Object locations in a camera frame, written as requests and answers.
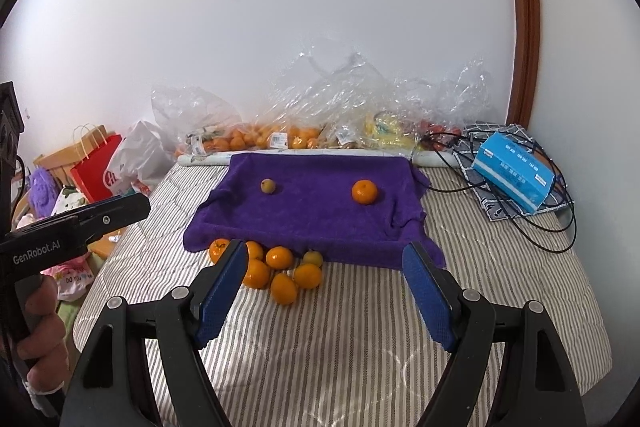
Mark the clear bag of red fruit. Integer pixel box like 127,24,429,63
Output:
395,57,501,145

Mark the red paper bag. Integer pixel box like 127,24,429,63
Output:
70,133,124,204

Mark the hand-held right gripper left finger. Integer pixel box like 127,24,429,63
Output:
60,239,250,427

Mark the brown wooden door frame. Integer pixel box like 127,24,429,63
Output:
497,0,544,128

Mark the black cable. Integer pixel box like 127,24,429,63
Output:
410,132,579,254

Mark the large orange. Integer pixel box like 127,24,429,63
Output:
351,179,379,206

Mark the white plastic bag red print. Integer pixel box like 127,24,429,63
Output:
106,121,174,198

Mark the person's left forearm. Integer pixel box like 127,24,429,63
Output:
0,347,61,427

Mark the clear bag of small oranges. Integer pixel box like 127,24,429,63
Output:
151,86,247,156

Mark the blue tissue box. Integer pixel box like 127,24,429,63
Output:
471,131,557,214

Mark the navy patterned cloth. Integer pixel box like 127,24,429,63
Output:
452,123,576,223

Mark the kraft paper bag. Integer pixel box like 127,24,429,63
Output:
72,124,109,168

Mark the person's left hand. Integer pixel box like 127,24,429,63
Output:
23,275,69,389

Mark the purple plush toy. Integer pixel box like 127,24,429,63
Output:
27,167,59,219

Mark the clear bag of yellow fruit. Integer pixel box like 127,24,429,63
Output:
322,52,423,152

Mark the purple towel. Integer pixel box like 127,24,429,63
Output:
182,152,447,271

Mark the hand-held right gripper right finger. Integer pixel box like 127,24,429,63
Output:
402,241,588,427

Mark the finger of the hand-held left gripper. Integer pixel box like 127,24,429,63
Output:
66,194,152,253

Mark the white pink printed bag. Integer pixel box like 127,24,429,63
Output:
42,252,97,304

